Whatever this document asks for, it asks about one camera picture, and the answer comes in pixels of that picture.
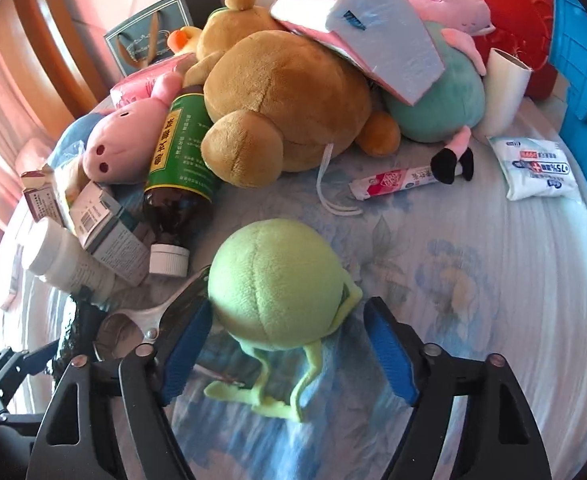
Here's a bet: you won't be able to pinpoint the white red medicine box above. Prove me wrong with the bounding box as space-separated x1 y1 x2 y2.
20 165 74 233

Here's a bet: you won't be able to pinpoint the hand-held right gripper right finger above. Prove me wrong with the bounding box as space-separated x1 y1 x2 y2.
363 296 557 480

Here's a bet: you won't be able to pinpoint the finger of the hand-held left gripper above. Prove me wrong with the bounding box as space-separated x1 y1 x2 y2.
0 287 103 401

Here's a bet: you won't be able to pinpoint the pink pig plush teal body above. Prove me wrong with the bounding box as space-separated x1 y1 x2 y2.
383 0 495 183

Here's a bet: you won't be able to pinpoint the white wet wipes pack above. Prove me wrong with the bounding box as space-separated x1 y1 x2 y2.
488 135 580 202

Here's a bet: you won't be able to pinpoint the small pink tissue pack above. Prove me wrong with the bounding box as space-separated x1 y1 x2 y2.
110 52 199 111

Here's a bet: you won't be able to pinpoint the red plastic case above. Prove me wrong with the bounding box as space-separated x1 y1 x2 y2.
431 0 567 101

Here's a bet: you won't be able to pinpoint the pink pig plush blue body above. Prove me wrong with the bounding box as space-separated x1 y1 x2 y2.
56 72 183 186

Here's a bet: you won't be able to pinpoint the white pill bottle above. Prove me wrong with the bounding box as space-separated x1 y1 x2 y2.
20 220 116 306

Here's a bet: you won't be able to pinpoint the dark gift box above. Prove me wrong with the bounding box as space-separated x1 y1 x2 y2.
104 0 224 78

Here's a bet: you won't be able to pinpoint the white-handled scissors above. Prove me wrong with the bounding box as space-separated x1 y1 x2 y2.
96 265 211 361

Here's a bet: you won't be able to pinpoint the brown bottle green label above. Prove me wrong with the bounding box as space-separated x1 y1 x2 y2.
142 85 224 277

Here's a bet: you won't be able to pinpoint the white red tube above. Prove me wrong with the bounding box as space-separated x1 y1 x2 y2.
348 167 437 204

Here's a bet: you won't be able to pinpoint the brown teddy bear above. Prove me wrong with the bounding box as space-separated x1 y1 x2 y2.
183 0 401 217

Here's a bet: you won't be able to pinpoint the wooden headboard frame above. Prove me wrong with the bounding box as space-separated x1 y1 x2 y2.
10 0 119 111

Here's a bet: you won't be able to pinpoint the yellow duck plush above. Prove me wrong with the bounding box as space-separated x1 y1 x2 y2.
167 25 204 58

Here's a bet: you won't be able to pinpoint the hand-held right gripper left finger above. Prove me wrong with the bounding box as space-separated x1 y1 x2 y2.
30 305 214 480

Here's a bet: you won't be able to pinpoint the white paper roll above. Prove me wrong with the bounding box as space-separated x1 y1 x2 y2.
473 47 533 140

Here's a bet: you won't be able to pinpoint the grey teal medicine box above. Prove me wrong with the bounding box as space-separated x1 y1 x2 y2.
84 215 151 288

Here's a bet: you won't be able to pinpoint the blue floral bedsheet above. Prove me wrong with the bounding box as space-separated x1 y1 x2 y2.
0 95 587 480

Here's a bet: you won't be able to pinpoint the green plush monster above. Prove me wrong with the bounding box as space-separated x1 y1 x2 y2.
204 217 364 423

